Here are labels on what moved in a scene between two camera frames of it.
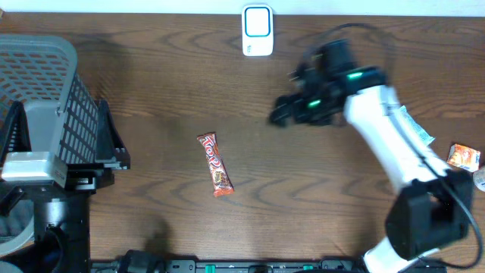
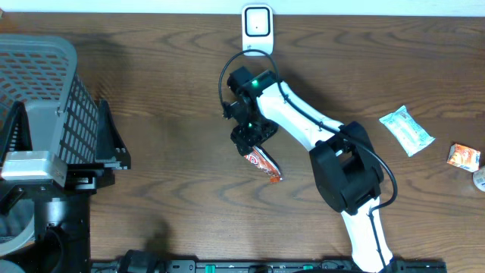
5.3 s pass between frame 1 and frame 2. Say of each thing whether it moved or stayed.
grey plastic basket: stayed
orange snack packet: stayed
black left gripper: stayed
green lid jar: stayed
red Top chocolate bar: moved
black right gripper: moved
